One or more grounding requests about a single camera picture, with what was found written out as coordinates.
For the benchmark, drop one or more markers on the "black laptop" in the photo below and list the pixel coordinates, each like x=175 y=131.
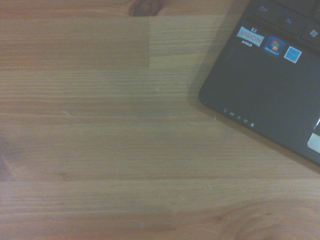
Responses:
x=262 y=85

